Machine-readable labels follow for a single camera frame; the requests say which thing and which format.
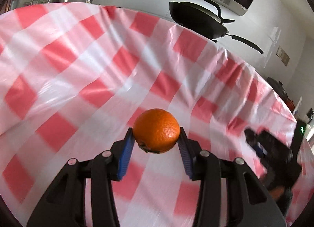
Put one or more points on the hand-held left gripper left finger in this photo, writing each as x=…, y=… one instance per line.
x=126, y=153

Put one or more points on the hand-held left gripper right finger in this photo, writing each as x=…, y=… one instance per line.
x=185, y=154

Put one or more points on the red white checked tablecloth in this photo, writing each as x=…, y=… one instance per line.
x=73, y=70

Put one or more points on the orange mandarin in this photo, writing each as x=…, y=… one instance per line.
x=157, y=131

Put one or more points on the black pressure cooker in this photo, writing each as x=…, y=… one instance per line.
x=278, y=87

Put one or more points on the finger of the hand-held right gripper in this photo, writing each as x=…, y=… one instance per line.
x=255, y=141

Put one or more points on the red pot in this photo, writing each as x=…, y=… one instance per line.
x=290, y=103

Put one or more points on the black wok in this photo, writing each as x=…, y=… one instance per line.
x=196, y=18

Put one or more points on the wall socket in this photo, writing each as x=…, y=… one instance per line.
x=283, y=55

